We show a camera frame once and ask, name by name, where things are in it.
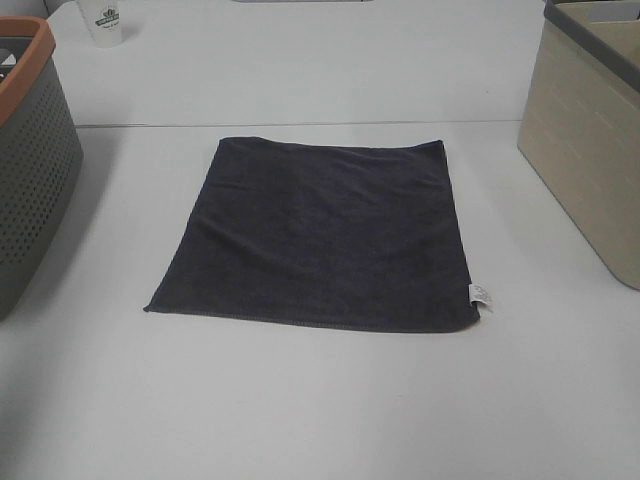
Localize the dark navy towel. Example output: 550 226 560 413
148 137 480 334

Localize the white paper cup green logo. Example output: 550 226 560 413
76 0 122 48

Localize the beige basket with grey rim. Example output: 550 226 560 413
517 1 639 289

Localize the grey perforated basket orange rim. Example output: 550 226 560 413
1 16 84 318

